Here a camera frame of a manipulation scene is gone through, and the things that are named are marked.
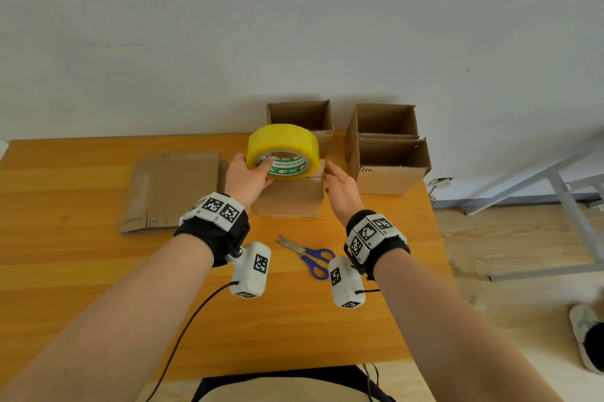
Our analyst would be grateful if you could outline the blue-handled scissors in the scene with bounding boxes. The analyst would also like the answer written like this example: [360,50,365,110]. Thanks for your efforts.
[275,235,337,281]

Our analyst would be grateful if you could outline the black wristband with markers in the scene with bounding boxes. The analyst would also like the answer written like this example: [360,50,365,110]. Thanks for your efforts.
[343,209,411,281]
[173,192,251,268]

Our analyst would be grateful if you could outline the yellow tape roll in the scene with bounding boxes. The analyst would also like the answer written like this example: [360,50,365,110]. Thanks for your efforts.
[246,123,321,182]

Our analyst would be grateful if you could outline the black left wristband with markers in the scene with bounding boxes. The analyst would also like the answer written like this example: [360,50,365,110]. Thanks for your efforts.
[173,192,251,268]

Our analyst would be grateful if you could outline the thin dark cord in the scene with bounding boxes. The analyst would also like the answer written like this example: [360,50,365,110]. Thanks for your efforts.
[361,362,382,402]

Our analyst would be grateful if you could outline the black left camera cable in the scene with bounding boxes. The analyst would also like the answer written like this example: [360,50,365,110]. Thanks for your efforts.
[143,280,240,402]

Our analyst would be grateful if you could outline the person's left forearm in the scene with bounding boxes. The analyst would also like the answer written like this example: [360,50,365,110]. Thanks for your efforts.
[0,234,216,402]

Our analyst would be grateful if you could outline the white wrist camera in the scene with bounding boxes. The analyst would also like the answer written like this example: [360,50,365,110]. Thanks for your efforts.
[225,241,272,299]
[328,256,367,309]

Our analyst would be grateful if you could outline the person's right hand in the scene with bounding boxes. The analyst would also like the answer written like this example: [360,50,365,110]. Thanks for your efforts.
[323,160,365,228]

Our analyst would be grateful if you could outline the white wall socket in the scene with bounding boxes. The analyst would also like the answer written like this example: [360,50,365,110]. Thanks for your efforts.
[427,177,454,204]

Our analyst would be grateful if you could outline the person's dark and beige clothing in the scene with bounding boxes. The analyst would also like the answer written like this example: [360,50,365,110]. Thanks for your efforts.
[191,321,604,402]

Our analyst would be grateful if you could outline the person's left hand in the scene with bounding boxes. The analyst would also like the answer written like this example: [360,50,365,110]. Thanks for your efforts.
[224,153,274,214]

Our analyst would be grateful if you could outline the black right wristband with markers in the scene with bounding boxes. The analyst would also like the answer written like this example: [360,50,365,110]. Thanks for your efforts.
[343,209,411,281]

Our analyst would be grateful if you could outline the grey metal table frame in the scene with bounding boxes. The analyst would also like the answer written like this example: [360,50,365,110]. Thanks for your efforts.
[432,132,604,282]

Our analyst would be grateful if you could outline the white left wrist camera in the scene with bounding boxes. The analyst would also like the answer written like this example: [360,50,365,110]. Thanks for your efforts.
[225,241,272,299]

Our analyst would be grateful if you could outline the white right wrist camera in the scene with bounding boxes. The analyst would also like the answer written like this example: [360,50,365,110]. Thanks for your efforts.
[328,256,367,309]

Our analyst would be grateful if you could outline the person's right forearm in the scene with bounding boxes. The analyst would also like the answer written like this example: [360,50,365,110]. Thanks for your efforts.
[372,248,565,402]

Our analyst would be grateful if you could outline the stack of cardboard boxes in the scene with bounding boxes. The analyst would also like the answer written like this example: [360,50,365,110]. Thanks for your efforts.
[119,153,230,235]

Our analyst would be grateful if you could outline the brown cardboard paper box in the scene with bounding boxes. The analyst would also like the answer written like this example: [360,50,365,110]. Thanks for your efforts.
[354,136,433,196]
[266,100,335,160]
[254,160,327,218]
[344,103,420,176]

